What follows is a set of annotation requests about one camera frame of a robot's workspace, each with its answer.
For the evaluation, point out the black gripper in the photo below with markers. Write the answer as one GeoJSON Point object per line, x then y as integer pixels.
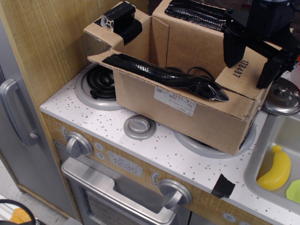
{"type": "Point", "coordinates": [267, 21]}

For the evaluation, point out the green toy piece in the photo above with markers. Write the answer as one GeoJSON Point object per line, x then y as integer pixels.
{"type": "Point", "coordinates": [293, 191]}

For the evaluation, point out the steel pot lid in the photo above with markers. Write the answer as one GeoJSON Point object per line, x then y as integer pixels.
{"type": "Point", "coordinates": [283, 98]}

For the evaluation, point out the grey right oven knob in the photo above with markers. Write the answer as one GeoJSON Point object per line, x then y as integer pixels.
{"type": "Point", "coordinates": [174, 193]}

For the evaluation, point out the taped spoon on flap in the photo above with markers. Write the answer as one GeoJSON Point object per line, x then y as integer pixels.
{"type": "Point", "coordinates": [199, 85]}
{"type": "Point", "coordinates": [196, 12]}

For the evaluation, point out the silver sink basin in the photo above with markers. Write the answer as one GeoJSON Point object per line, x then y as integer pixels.
{"type": "Point", "coordinates": [285, 132]}

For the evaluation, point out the silver oven door handle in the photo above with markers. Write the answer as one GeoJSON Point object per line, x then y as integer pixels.
{"type": "Point", "coordinates": [100, 203]}

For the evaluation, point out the grey toy fridge door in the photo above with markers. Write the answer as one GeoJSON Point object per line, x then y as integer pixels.
{"type": "Point", "coordinates": [33, 169]}

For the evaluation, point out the brown cardboard box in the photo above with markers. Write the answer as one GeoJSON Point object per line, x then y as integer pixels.
{"type": "Point", "coordinates": [170, 42]}

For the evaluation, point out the taped spoon on back flap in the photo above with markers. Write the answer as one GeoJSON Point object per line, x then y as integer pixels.
{"type": "Point", "coordinates": [196, 12]}

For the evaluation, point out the oven clock display panel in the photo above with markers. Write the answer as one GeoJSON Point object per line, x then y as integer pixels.
{"type": "Point", "coordinates": [125, 164]}

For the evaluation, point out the taped spoon on front flap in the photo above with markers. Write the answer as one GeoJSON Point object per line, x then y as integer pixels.
{"type": "Point", "coordinates": [199, 85]}

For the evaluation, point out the grey round top knob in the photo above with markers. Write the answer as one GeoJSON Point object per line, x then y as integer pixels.
{"type": "Point", "coordinates": [139, 127]}

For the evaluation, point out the grey oven knob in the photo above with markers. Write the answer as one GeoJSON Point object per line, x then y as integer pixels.
{"type": "Point", "coordinates": [174, 193]}
{"type": "Point", "coordinates": [77, 145]}

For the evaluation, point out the orange object bottom left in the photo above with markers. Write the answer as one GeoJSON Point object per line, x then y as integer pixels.
{"type": "Point", "coordinates": [20, 216]}

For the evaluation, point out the black tape piece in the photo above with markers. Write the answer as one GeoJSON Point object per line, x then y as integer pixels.
{"type": "Point", "coordinates": [223, 187]}

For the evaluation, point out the black coil left burner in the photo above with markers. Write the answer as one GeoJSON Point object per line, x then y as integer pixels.
{"type": "Point", "coordinates": [95, 88]}

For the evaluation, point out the grey fridge door handle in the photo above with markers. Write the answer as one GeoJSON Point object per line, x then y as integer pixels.
{"type": "Point", "coordinates": [7, 92]}

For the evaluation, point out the grey left oven knob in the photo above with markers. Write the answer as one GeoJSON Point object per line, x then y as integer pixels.
{"type": "Point", "coordinates": [77, 145]}

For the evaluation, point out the taped aluminium profile left flap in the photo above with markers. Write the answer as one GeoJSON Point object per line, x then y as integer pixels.
{"type": "Point", "coordinates": [121, 20]}

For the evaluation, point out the yellow toy banana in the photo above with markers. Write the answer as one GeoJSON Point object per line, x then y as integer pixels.
{"type": "Point", "coordinates": [280, 171]}

